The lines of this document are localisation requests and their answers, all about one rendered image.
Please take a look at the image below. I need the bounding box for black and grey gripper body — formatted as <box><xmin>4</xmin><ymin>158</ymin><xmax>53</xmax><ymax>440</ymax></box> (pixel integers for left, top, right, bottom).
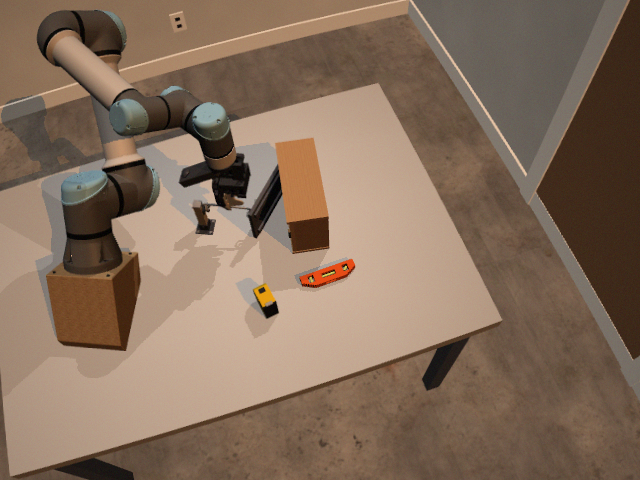
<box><xmin>208</xmin><ymin>153</ymin><xmax>251</xmax><ymax>198</ymax></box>

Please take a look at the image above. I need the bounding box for orange spirit level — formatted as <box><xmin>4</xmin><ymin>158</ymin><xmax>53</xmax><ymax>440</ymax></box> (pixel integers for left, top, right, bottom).
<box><xmin>299</xmin><ymin>259</ymin><xmax>355</xmax><ymax>288</ymax></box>

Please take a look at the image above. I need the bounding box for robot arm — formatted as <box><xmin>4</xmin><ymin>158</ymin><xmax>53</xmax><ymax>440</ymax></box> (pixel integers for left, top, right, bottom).
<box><xmin>37</xmin><ymin>10</ymin><xmax>236</xmax><ymax>275</ymax></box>

